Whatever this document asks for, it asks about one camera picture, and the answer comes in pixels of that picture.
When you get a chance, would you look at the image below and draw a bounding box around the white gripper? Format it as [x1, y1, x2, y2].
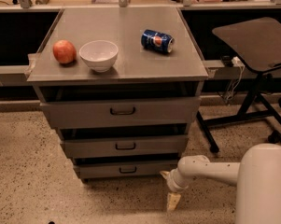
[160, 169, 189, 211]

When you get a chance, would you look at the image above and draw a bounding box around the grey bottom drawer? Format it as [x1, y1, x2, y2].
[74, 160, 177, 179]

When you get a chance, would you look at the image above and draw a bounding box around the grey drawer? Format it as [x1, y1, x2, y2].
[61, 135, 188, 159]
[41, 97, 201, 129]
[74, 160, 177, 179]

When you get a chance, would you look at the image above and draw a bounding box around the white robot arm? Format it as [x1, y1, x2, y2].
[161, 143, 281, 224]

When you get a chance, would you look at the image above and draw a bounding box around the grey middle drawer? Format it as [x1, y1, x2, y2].
[61, 135, 188, 159]

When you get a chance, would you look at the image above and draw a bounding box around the grey drawer cabinet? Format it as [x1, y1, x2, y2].
[26, 6, 209, 183]

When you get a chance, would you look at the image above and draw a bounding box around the grey top drawer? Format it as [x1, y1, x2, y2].
[41, 97, 201, 129]

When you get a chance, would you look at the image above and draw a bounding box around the blue Pepsi can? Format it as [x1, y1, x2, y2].
[141, 29, 175, 53]

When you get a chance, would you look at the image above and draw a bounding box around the white ceramic bowl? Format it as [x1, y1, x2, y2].
[79, 40, 119, 73]

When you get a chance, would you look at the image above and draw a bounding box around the red apple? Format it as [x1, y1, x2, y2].
[52, 40, 77, 64]

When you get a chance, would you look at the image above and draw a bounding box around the black laptop stand table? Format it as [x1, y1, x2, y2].
[196, 17, 281, 153]

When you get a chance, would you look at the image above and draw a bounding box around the white power strip with cables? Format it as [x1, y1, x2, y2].
[221, 56, 246, 105]

